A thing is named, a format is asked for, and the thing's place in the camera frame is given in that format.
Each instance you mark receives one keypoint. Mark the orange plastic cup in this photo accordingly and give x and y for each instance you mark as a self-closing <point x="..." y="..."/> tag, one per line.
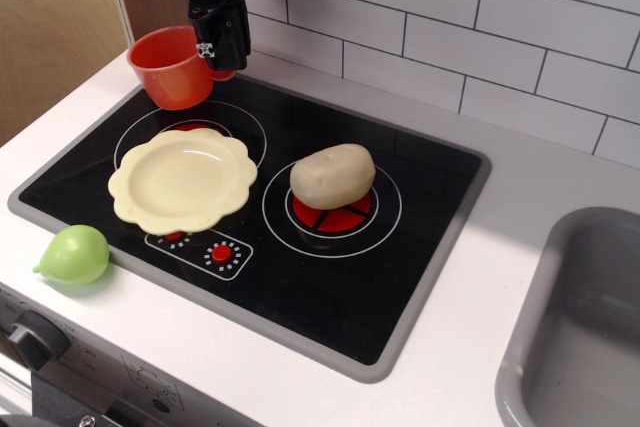
<point x="171" y="71"/>

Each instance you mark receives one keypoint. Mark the cream scalloped plate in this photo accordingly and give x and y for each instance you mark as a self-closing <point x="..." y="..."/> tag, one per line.
<point x="182" y="181"/>

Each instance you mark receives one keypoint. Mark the wooden side panel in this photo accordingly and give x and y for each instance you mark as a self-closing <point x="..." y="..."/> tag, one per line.
<point x="50" y="47"/>

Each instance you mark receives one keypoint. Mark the beige toy potato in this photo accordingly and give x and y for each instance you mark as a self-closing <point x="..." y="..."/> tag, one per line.
<point x="333" y="177"/>

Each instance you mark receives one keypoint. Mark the black toy stovetop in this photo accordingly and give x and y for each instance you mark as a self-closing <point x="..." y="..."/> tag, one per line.
<point x="342" y="287"/>

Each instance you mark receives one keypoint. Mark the green toy pear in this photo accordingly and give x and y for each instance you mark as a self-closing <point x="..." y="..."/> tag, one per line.
<point x="77" y="255"/>

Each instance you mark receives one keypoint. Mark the grey oven knob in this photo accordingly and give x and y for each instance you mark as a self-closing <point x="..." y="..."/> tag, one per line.
<point x="37" y="340"/>

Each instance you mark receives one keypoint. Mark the grey sink basin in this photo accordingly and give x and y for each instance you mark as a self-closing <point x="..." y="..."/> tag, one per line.
<point x="573" y="356"/>

